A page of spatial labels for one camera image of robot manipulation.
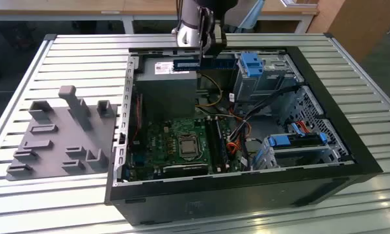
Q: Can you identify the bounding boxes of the grey power supply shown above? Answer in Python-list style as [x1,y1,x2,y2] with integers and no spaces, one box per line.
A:
[134,57,198,117]

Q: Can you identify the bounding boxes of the orange disk wire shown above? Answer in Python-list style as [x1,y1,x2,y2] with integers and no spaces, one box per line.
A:
[297,120,317,134]

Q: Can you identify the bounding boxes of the black PC case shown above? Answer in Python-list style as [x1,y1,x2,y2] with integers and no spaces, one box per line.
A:
[104,46,383,226]

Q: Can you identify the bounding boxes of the blue RAM stick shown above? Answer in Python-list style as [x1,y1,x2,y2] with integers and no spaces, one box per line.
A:
[170,60,237,72]

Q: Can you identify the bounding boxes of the wooden desk white frame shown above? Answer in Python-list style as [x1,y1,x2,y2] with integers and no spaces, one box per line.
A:
[0,0,321,35]

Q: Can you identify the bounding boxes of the grey parts rack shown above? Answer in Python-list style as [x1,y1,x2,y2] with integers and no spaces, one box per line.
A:
[5,85,122,181]

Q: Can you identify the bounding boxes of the orange yellow red wires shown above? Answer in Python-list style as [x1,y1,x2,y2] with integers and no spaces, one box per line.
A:
[226,114,253,156]

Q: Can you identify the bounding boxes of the silver disk bay cage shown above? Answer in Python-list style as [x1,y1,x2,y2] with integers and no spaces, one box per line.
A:
[251,135,343,171]

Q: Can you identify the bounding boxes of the black wire bundle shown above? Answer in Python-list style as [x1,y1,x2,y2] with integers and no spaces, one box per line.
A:
[226,84,307,144]

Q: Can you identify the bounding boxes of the metal socket cover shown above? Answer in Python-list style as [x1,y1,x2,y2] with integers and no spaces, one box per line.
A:
[177,133,202,162]

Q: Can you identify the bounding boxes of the hard disk in blue carrier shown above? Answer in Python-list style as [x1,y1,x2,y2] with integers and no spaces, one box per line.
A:
[267,133,327,148]

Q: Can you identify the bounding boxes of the silver drive cage with latch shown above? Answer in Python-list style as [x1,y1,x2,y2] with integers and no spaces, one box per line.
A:
[232,52,306,104]

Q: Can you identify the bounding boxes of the wooden cabinet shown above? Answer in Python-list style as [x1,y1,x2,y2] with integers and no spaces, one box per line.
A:
[306,0,390,64]

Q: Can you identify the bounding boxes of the blue plastic drive latch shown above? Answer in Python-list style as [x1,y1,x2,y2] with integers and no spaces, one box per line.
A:
[241,52,263,77]

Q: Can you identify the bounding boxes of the black RAM slot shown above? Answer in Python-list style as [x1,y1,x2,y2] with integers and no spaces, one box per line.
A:
[204,117,213,174]
[210,117,218,173]

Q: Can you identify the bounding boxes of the black graphics card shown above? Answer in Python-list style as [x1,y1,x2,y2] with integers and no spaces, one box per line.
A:
[161,162,209,176]

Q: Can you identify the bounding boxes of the silver CPU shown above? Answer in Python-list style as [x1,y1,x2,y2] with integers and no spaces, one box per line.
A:
[180,140,198,157]

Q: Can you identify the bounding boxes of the blue disk wire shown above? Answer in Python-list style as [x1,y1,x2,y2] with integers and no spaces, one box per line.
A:
[291,123,307,136]

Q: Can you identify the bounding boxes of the yellow black power wires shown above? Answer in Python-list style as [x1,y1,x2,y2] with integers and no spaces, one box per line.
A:
[196,74,224,108]

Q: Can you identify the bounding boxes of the green motherboard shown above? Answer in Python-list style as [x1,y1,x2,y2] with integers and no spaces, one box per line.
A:
[126,116,245,182]

